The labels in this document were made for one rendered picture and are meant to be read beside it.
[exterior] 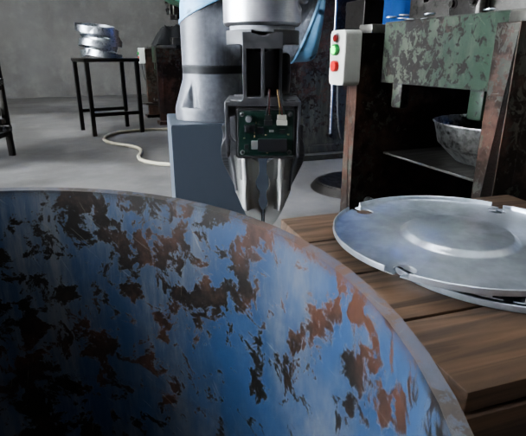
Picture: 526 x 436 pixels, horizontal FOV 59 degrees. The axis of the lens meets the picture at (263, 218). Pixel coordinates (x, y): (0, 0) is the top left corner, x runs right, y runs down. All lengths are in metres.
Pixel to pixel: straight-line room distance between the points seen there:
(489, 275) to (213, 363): 0.29
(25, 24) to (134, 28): 1.43
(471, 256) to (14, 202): 0.42
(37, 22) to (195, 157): 6.69
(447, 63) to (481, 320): 0.76
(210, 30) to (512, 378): 0.71
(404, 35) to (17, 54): 6.64
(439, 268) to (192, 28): 0.61
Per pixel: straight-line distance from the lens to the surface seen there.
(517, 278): 0.51
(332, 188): 2.01
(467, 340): 0.42
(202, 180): 0.88
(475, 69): 1.07
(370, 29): 1.31
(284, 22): 0.46
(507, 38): 0.94
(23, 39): 7.50
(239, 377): 0.32
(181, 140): 0.86
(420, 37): 1.20
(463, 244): 0.55
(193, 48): 0.90
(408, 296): 0.47
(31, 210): 0.37
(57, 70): 7.48
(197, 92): 0.89
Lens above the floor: 0.57
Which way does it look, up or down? 19 degrees down
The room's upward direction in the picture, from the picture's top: straight up
